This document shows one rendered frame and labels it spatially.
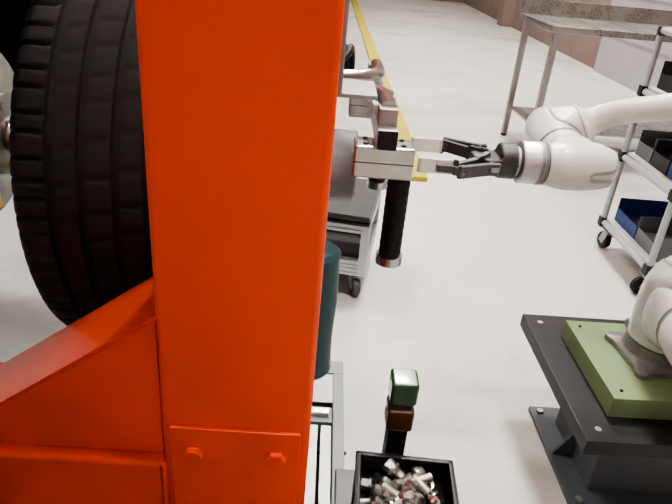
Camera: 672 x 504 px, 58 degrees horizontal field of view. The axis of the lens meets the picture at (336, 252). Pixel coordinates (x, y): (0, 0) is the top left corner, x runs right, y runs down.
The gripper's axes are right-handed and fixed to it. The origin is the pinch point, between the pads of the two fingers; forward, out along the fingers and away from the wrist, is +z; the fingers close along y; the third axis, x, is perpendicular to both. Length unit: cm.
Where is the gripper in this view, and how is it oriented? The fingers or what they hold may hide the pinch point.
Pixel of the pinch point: (419, 153)
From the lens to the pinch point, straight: 129.8
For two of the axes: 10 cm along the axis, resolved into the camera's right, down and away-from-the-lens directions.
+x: 0.8, -8.8, -4.6
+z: -10.0, -0.7, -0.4
